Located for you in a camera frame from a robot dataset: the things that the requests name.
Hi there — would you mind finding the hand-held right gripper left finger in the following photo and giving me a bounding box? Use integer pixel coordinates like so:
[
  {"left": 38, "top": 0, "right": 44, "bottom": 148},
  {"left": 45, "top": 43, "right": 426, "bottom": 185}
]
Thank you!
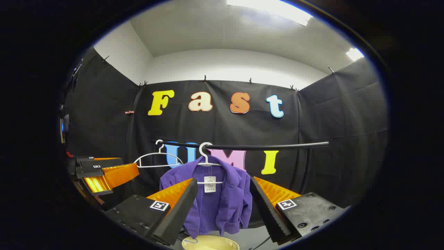
[{"left": 103, "top": 178, "right": 199, "bottom": 247}]

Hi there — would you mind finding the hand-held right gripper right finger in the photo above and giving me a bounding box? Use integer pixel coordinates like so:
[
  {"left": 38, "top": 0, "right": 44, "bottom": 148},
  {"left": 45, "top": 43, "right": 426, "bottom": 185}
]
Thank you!
[{"left": 250, "top": 176, "right": 351, "bottom": 244}]

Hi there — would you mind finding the yellow laundry hamper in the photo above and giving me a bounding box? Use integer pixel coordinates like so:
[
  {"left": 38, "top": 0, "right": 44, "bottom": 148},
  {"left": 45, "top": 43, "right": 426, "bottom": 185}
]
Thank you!
[{"left": 181, "top": 235, "right": 240, "bottom": 250}]

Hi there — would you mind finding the purple ribbed jacket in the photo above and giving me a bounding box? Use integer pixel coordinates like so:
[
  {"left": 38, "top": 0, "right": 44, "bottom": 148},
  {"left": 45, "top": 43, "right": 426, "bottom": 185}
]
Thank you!
[{"left": 160, "top": 155, "right": 253, "bottom": 239}]

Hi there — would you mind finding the empty white clothes hanger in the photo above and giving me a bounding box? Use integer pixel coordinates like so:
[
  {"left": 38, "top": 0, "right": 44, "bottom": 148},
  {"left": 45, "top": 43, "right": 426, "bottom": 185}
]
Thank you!
[{"left": 134, "top": 140, "right": 184, "bottom": 168}]

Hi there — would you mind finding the white hanger with crossbar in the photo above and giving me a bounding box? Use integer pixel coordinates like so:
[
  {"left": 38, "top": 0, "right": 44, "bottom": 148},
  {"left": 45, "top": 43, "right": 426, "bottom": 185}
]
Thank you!
[{"left": 196, "top": 142, "right": 224, "bottom": 184}]

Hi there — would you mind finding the black clothes rack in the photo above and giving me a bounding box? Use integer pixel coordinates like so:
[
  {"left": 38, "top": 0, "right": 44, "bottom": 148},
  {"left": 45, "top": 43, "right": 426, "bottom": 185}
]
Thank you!
[{"left": 151, "top": 140, "right": 330, "bottom": 195}]

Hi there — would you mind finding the black backdrop cloth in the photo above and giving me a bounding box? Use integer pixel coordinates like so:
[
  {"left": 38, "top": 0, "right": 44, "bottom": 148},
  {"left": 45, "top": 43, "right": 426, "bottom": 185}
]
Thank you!
[{"left": 64, "top": 47, "right": 388, "bottom": 230}]

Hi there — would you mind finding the row of black backdrop clips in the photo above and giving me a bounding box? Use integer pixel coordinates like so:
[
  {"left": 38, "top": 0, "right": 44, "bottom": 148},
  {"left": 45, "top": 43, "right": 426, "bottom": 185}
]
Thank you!
[{"left": 102, "top": 56, "right": 335, "bottom": 93}]

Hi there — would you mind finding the ceiling light panel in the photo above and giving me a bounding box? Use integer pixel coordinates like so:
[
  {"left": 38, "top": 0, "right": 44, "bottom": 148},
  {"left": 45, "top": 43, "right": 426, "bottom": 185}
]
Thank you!
[{"left": 345, "top": 48, "right": 365, "bottom": 62}]

